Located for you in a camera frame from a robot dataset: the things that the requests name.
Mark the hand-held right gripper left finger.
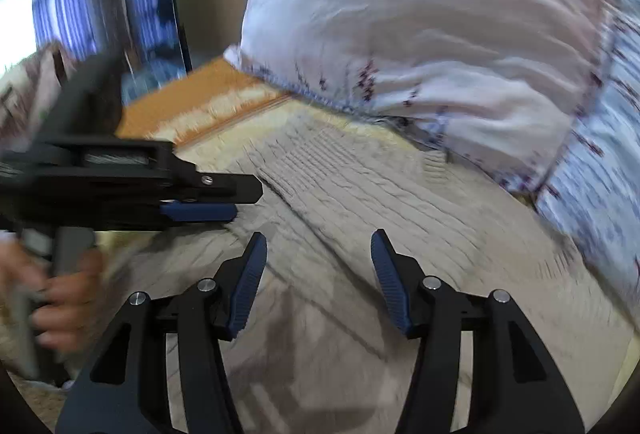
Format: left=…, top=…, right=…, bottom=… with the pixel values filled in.
left=55, top=231, right=269, bottom=434

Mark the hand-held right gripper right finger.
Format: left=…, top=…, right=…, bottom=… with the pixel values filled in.
left=370, top=228, right=586, bottom=434

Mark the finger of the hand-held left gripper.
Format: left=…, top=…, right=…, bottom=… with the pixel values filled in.
left=167, top=153, right=264, bottom=206
left=159, top=199, right=239, bottom=223

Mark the beige knitted blanket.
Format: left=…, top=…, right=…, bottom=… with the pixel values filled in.
left=100, top=101, right=632, bottom=434

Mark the person's left hand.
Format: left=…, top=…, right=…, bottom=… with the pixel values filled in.
left=0, top=241, right=104, bottom=351

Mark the orange patterned blanket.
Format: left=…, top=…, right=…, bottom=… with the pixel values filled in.
left=114, top=55, right=297, bottom=151

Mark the window with purple curtain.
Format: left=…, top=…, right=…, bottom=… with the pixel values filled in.
left=0, top=0, right=101, bottom=67

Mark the blue floral bedsheet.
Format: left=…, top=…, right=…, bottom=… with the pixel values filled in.
left=532, top=0, right=640, bottom=320

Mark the white floral pillow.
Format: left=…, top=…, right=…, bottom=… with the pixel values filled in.
left=223, top=0, right=618, bottom=195

